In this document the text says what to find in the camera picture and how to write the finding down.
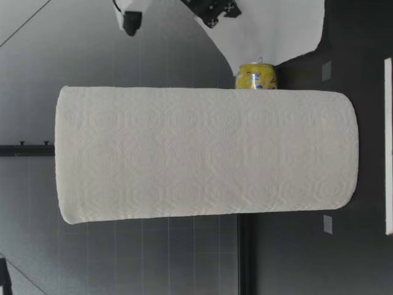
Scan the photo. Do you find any white paper towel roll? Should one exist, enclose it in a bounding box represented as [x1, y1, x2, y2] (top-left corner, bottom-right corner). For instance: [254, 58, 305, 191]
[53, 85, 359, 224]

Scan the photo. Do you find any torn-off paper towel sheet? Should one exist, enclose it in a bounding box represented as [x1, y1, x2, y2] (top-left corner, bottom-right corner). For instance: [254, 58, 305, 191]
[192, 0, 327, 72]

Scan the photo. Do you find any yellow drink can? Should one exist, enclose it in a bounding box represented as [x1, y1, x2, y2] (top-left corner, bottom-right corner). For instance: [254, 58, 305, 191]
[235, 57, 279, 90]

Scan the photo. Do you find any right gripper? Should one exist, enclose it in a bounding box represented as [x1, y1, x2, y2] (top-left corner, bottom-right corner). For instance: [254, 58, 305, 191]
[180, 0, 243, 31]

